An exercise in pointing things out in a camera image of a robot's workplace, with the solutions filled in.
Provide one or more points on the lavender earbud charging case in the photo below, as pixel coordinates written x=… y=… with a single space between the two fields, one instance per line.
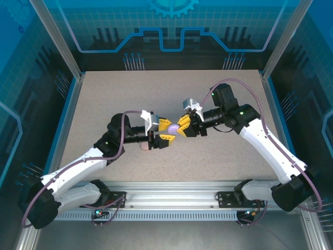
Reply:
x=173 y=129

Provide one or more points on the blue and aluminium side rail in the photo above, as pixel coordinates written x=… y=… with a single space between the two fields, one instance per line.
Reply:
x=280 y=117
x=63 y=130

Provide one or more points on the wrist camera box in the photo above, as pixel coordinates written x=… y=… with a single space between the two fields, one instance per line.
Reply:
x=151 y=121
x=191 y=105

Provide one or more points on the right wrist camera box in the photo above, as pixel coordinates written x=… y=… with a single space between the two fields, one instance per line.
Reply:
x=191 y=105

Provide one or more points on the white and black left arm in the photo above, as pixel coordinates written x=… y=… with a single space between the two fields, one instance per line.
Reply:
x=75 y=166

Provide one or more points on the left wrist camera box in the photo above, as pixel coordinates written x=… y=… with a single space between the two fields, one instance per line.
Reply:
x=151 y=121

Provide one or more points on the pink earbud charging case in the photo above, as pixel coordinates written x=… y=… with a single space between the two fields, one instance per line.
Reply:
x=143 y=147

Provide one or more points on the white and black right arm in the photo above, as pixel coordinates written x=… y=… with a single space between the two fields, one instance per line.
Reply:
x=273 y=153

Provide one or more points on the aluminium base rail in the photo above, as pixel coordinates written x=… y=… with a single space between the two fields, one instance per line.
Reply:
x=169 y=195

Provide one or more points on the aluminium frame post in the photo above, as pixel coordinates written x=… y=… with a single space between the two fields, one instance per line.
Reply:
x=282 y=39
x=66 y=47

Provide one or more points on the small circuit board with LEDs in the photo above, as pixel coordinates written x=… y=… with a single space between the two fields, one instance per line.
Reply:
x=100 y=213
x=250 y=213

